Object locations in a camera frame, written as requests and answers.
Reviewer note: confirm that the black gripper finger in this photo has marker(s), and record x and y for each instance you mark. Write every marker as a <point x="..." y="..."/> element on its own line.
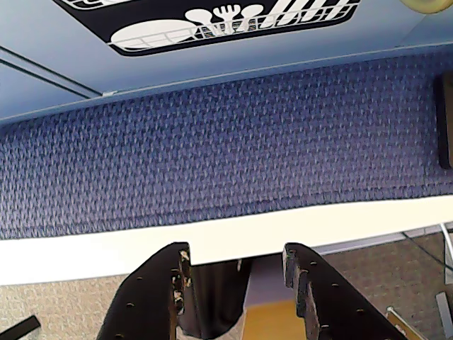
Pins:
<point x="148" y="294"/>
<point x="329" y="304"/>

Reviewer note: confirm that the grey metal strip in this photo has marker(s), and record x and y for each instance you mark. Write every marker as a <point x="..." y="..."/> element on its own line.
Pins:
<point x="442" y="306"/>

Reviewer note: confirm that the pale yellow round knob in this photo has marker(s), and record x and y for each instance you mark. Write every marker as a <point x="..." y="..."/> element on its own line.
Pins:
<point x="426" y="5"/>

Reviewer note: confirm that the yellow wooden block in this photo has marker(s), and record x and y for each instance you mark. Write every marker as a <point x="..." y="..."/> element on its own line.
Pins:
<point x="269" y="320"/>

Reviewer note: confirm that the blue cabinet door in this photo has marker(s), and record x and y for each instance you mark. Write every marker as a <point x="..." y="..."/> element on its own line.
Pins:
<point x="32" y="95"/>

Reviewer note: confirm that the blue woven mat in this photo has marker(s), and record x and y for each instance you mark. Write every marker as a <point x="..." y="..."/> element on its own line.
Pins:
<point x="219" y="148"/>

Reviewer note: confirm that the blue toy kitchen cabinet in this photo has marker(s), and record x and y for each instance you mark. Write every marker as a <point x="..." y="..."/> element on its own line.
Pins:
<point x="226" y="67"/>

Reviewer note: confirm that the dark rectangular block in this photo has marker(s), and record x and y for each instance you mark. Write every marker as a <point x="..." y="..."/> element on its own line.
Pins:
<point x="446" y="120"/>

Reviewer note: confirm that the black white dishwasher sticker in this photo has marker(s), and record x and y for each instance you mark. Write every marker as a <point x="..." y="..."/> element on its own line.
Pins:
<point x="170" y="32"/>

